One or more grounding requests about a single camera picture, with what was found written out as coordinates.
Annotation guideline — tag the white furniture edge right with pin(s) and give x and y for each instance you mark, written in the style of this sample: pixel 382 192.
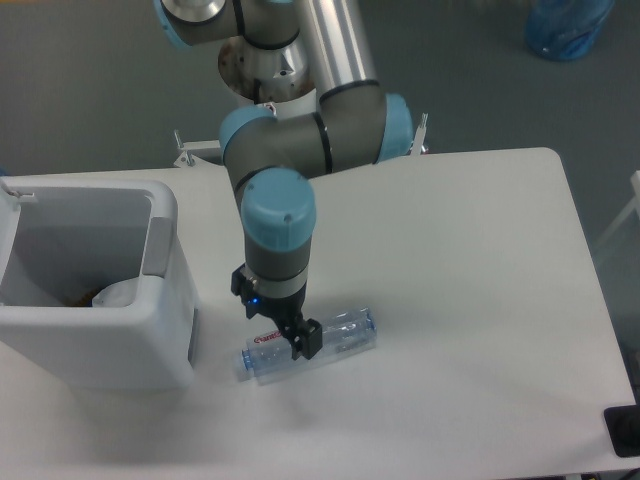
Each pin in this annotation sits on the white furniture edge right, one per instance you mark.
pixel 620 229

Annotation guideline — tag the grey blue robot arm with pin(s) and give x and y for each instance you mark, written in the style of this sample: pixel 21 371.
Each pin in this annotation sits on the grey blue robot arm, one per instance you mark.
pixel 271 160

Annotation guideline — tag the white plastic trash can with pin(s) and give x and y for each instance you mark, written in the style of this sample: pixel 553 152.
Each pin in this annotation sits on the white plastic trash can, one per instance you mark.
pixel 61 238

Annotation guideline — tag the metal levelling foot bolt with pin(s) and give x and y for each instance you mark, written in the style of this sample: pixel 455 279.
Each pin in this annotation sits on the metal levelling foot bolt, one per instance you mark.
pixel 419 145

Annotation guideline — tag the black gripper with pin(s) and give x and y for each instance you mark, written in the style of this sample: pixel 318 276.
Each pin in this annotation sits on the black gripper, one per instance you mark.
pixel 305 336

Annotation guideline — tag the white pedestal base frame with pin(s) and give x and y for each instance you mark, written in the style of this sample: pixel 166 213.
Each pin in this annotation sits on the white pedestal base frame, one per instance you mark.
pixel 193 152

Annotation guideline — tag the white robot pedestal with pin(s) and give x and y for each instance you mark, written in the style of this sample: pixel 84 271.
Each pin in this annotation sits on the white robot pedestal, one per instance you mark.
pixel 280 77

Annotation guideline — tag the blue water jug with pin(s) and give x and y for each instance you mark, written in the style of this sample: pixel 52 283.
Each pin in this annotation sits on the blue water jug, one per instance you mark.
pixel 565 30

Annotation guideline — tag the black device at table corner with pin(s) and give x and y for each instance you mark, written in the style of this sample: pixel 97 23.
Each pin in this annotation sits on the black device at table corner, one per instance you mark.
pixel 623 426

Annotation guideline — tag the clear plastic water bottle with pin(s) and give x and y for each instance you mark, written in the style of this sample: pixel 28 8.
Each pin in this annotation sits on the clear plastic water bottle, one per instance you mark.
pixel 267 357

